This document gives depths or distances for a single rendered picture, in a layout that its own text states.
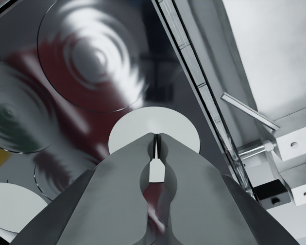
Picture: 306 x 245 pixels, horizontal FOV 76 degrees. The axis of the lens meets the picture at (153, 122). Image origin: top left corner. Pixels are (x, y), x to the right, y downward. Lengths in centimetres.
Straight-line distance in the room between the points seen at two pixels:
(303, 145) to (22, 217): 36
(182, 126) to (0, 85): 18
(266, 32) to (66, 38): 18
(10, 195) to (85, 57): 21
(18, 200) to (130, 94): 21
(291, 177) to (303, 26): 17
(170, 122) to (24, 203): 23
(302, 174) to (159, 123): 19
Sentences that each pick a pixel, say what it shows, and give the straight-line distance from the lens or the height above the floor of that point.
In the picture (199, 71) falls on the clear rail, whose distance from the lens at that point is 18.
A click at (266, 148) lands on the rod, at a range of 25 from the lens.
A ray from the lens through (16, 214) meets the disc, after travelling 35.
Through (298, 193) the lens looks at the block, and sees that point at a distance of 30.
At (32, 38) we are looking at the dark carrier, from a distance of 21.
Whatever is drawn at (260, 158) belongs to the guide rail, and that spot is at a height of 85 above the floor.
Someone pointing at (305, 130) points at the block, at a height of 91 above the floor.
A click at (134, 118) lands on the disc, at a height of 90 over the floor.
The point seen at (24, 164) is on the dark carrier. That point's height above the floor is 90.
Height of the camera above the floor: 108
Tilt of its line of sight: 62 degrees down
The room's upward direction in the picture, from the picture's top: 179 degrees counter-clockwise
